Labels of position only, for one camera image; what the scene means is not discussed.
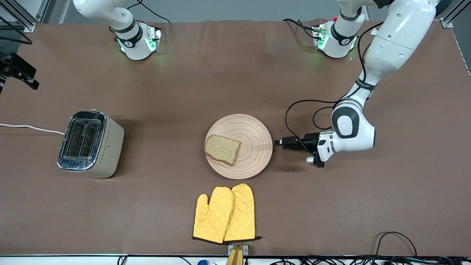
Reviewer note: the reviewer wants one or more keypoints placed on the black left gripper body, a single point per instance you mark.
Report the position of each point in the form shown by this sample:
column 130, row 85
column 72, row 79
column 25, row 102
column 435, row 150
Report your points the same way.
column 311, row 141

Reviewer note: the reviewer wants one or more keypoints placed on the round light wooden plate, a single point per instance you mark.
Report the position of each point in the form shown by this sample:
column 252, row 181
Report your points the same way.
column 254, row 147

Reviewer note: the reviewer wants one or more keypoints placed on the brown toast slice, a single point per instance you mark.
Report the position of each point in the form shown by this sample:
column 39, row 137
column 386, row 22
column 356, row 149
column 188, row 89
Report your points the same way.
column 222, row 149

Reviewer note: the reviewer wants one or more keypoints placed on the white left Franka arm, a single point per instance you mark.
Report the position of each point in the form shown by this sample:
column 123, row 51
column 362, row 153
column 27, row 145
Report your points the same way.
column 397, row 36

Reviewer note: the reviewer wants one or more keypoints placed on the yellow quilted oven mitt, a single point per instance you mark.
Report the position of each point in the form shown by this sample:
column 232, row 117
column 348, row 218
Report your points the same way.
column 244, row 213
column 211, row 217

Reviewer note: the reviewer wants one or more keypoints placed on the silver beige two-slot toaster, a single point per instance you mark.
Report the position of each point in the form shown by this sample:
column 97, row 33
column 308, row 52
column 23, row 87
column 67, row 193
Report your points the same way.
column 108, row 151

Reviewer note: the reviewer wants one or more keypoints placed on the aluminium frame profile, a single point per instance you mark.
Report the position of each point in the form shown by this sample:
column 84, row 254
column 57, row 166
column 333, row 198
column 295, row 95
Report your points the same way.
column 27, row 25
column 447, row 23

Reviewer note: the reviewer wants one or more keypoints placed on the metal wooden table bracket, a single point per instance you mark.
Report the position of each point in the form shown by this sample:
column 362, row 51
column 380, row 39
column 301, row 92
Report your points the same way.
column 237, row 254

